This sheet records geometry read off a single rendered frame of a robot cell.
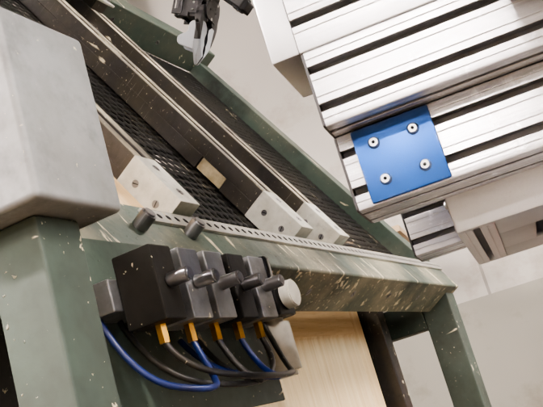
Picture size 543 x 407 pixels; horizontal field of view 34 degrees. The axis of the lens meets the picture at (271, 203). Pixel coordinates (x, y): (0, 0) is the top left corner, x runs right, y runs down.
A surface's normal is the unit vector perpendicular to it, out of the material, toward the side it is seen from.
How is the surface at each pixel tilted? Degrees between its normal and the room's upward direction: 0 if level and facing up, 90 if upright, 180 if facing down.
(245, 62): 90
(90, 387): 90
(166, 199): 90
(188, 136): 90
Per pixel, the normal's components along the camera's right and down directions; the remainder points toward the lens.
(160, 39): 0.67, 0.62
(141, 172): -0.43, -0.11
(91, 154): 0.86, -0.35
